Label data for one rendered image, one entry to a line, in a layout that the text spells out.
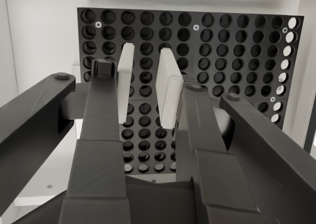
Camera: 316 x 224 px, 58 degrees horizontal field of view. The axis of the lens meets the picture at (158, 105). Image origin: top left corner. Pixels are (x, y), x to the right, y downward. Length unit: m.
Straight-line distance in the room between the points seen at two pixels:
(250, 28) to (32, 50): 0.24
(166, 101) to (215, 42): 0.15
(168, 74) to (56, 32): 0.22
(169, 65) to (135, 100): 0.13
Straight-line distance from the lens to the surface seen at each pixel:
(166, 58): 0.18
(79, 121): 0.36
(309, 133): 0.35
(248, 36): 0.31
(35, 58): 0.36
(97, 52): 0.28
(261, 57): 0.32
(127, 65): 0.15
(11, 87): 0.35
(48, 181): 0.38
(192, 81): 0.17
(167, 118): 0.15
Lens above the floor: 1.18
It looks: 69 degrees down
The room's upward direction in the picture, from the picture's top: 157 degrees clockwise
